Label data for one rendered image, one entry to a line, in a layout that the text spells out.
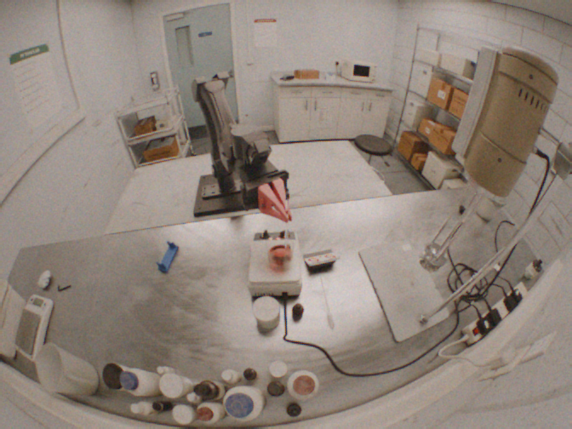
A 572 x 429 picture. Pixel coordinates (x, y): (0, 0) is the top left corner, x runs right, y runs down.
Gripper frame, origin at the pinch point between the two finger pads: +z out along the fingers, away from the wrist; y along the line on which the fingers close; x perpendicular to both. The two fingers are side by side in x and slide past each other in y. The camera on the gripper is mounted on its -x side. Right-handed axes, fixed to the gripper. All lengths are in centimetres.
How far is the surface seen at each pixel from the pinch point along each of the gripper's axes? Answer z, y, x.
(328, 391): 30.7, -7.3, 24.2
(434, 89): -81, 237, 2
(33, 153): -119, -111, -4
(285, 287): 4.5, -2.7, 18.8
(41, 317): -19, -88, 23
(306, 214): -17.2, 18.7, 25.6
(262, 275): 0.2, -6.3, 16.3
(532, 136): 24.3, 24.2, -26.2
